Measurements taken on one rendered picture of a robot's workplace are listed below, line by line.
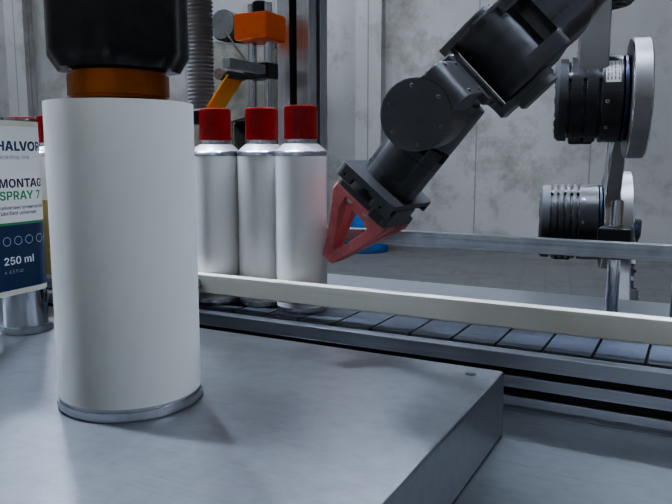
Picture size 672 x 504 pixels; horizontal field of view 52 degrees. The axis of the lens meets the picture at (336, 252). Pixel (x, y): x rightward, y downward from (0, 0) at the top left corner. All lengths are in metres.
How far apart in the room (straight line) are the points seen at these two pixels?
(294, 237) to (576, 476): 0.34
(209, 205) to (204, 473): 0.41
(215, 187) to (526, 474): 0.42
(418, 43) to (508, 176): 1.80
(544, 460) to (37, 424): 0.33
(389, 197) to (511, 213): 7.30
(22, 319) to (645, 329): 0.52
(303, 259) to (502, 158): 7.25
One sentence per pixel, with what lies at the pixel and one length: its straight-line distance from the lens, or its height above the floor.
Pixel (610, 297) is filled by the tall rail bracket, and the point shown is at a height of 0.90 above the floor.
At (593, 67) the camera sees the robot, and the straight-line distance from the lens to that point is 1.24.
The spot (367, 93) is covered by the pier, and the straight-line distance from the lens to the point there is 7.98.
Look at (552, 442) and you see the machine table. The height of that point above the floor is 0.83.
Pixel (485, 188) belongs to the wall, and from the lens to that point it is 7.91.
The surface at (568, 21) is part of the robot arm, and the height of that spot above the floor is 1.14.
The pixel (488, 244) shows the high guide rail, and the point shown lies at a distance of 0.66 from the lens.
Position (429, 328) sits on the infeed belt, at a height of 0.88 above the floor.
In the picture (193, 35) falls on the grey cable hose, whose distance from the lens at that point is 0.89.
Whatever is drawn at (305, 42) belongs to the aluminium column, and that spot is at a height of 1.17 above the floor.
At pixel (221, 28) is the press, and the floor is 2.37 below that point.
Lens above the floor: 1.03
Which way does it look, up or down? 8 degrees down
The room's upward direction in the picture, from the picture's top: straight up
